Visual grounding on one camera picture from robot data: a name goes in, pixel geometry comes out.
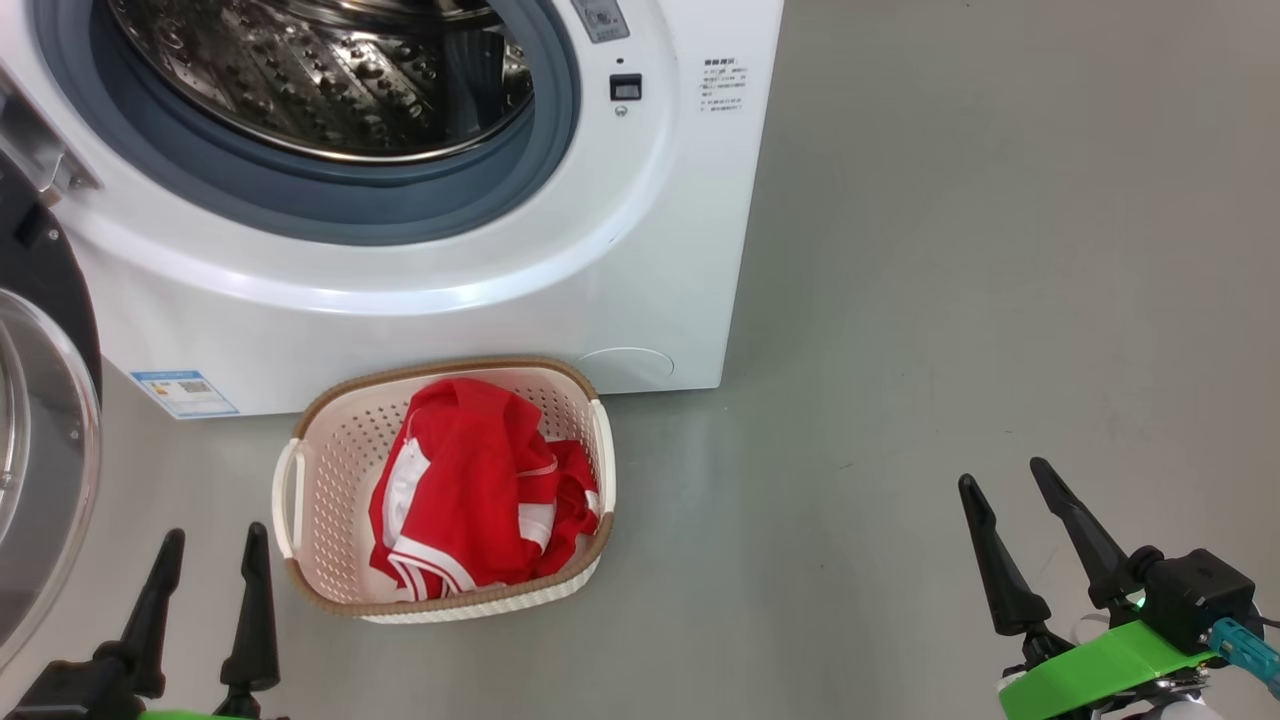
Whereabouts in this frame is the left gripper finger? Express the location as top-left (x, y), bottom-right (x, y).
top-left (220, 522), bottom-right (281, 691)
top-left (120, 529), bottom-right (186, 699)

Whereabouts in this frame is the blue energy label sticker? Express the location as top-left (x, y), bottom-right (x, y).
top-left (130, 371), bottom-right (239, 419)

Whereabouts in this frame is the red white-trimmed garment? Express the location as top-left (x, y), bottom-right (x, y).
top-left (368, 378), bottom-right (601, 601)

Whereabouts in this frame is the washing machine door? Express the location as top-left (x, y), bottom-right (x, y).
top-left (0, 150), bottom-right (103, 666)

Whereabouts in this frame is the steel washer drum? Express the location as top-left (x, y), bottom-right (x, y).
top-left (105, 0), bottom-right (536, 164)

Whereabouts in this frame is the cream perforated laundry basket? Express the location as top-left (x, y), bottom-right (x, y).
top-left (272, 357), bottom-right (617, 625)

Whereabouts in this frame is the teal cable connector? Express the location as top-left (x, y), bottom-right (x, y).
top-left (1207, 617), bottom-right (1280, 701)

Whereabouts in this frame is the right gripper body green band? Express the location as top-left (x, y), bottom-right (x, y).
top-left (998, 620), bottom-right (1216, 720)

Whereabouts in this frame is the round white filter cover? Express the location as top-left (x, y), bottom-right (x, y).
top-left (577, 346), bottom-right (676, 393)

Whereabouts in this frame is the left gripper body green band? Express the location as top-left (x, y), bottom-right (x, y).
top-left (130, 690), bottom-right (291, 720)

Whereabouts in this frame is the white front-load washing machine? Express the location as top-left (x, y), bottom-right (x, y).
top-left (0, 0), bottom-right (784, 419)

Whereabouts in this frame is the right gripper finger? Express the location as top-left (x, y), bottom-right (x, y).
top-left (1030, 457), bottom-right (1141, 608)
top-left (958, 474), bottom-right (1051, 637)

